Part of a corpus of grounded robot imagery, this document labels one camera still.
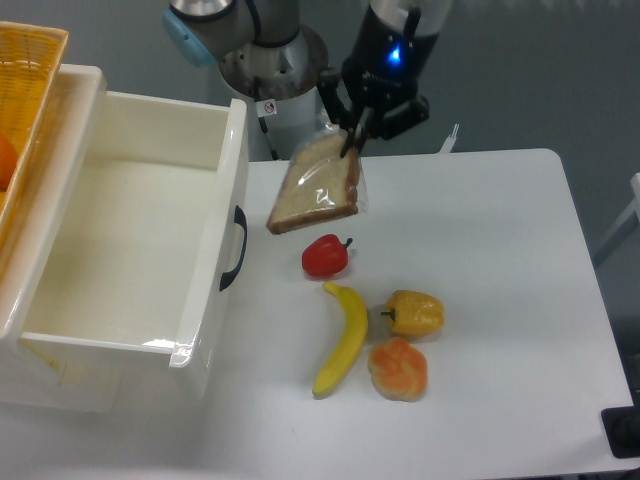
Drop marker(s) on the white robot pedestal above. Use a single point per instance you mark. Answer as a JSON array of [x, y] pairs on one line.
[[280, 105]]

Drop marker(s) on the yellow wicker basket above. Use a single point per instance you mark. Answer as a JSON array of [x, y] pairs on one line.
[[31, 57]]

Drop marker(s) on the yellow bell pepper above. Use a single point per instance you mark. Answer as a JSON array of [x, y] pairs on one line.
[[413, 313]]

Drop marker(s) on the black device at edge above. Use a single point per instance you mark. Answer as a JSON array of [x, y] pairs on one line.
[[621, 426]]

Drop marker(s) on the white frame at right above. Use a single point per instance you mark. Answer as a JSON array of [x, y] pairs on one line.
[[620, 229]]

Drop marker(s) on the orange bread roll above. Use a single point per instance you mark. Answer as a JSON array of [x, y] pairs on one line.
[[399, 371]]

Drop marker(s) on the white upper drawer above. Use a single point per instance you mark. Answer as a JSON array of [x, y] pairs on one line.
[[132, 280]]

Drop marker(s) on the black drawer handle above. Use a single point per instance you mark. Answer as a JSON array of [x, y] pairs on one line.
[[238, 249]]

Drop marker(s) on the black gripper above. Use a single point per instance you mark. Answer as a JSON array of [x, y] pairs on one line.
[[374, 94]]

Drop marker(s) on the red bell pepper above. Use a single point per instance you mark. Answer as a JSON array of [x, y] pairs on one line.
[[326, 256]]

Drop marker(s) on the yellow banana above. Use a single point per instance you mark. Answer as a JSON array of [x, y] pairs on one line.
[[352, 339]]

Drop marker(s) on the toast slice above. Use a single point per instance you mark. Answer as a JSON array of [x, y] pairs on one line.
[[322, 183]]

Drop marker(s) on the white table bracket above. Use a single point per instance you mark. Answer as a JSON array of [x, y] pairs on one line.
[[449, 143]]

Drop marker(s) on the orange fruit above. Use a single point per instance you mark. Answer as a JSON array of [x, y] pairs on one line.
[[8, 161]]

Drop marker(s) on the white drawer cabinet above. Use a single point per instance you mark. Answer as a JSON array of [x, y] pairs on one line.
[[33, 373]]

